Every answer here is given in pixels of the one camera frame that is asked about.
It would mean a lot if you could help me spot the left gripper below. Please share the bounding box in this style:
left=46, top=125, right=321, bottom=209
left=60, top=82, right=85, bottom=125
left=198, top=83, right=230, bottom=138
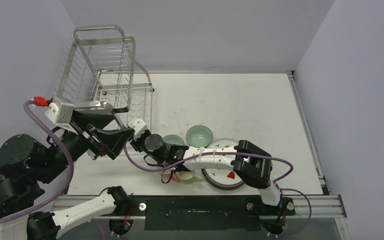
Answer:
left=38, top=107, right=137, bottom=181

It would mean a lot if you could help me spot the celadon bowl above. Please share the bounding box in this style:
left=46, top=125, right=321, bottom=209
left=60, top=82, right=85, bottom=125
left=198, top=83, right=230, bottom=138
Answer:
left=162, top=134, right=185, bottom=146
left=185, top=125, right=213, bottom=148

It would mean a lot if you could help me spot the stainless steel dish rack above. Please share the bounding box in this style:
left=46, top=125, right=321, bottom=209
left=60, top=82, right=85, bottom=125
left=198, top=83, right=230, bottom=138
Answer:
left=55, top=24, right=155, bottom=127

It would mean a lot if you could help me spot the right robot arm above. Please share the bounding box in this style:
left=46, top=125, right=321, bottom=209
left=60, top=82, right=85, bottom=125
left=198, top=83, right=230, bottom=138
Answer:
left=128, top=130, right=294, bottom=235

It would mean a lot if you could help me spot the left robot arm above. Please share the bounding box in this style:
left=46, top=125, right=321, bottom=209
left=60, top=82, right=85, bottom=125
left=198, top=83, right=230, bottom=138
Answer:
left=0, top=111, right=135, bottom=240

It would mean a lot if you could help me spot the strawberry pattern top plate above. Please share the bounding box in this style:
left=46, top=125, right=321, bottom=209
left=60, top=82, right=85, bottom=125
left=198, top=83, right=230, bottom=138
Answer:
left=204, top=138, right=243, bottom=185

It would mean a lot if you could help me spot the dark bottom plate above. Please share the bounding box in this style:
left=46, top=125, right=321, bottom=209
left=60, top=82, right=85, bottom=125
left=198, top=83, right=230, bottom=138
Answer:
left=201, top=169, right=245, bottom=191

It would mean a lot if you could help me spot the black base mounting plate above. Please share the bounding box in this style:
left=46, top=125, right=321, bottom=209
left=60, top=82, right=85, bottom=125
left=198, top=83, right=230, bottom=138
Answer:
left=108, top=195, right=296, bottom=231

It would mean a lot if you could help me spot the pink handled cream mug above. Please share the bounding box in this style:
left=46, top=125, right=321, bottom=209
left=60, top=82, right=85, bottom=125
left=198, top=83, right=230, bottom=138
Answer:
left=160, top=170, right=180, bottom=184

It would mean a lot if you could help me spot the green handled cream mug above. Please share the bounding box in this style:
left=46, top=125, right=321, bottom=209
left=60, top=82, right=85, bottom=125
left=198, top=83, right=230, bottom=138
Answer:
left=176, top=170, right=204, bottom=185

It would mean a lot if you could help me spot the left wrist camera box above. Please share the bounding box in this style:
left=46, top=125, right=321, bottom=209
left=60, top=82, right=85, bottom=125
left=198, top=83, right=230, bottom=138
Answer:
left=45, top=96, right=76, bottom=133

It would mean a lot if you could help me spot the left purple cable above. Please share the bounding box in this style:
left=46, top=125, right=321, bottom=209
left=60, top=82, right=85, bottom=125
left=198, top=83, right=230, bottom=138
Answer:
left=0, top=99, right=76, bottom=227

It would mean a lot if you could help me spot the purple cable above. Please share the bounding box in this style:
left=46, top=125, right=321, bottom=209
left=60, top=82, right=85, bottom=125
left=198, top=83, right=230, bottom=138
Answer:
left=0, top=99, right=76, bottom=227
left=123, top=144, right=312, bottom=238

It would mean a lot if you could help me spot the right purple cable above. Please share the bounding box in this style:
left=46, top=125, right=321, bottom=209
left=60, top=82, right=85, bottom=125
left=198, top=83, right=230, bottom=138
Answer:
left=123, top=144, right=312, bottom=238

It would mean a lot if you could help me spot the aluminium right side rail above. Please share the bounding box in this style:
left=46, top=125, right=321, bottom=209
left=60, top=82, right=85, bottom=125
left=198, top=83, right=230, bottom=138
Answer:
left=286, top=70, right=330, bottom=195

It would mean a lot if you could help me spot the aluminium rail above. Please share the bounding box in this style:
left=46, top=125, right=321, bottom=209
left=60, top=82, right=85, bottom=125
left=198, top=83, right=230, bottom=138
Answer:
left=51, top=195, right=348, bottom=218
left=286, top=70, right=330, bottom=195

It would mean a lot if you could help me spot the aluminium front rail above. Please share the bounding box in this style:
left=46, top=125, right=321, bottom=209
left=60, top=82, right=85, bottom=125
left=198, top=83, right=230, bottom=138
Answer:
left=51, top=195, right=348, bottom=218

